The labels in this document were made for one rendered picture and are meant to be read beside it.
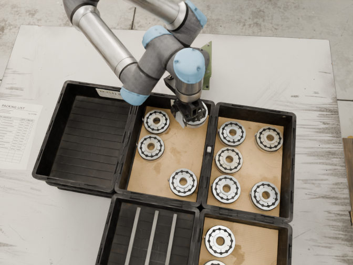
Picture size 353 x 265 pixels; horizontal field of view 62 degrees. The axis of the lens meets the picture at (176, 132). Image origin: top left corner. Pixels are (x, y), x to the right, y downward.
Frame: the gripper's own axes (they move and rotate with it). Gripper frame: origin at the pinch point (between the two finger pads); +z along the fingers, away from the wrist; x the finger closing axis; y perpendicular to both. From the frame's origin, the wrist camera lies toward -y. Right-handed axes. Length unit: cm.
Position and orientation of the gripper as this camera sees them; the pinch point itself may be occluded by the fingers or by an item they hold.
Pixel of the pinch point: (184, 115)
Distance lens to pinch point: 103.6
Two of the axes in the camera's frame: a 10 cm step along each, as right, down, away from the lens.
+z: 0.2, 3.6, 9.3
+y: 4.7, 8.2, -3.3
